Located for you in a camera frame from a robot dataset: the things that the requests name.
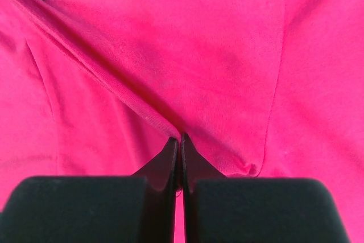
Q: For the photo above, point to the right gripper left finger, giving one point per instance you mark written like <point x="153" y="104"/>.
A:
<point x="135" y="208"/>

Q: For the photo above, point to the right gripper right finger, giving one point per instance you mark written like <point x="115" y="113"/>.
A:
<point x="222" y="209"/>

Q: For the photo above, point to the magenta t shirt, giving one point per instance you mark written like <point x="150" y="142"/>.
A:
<point x="264" y="88"/>

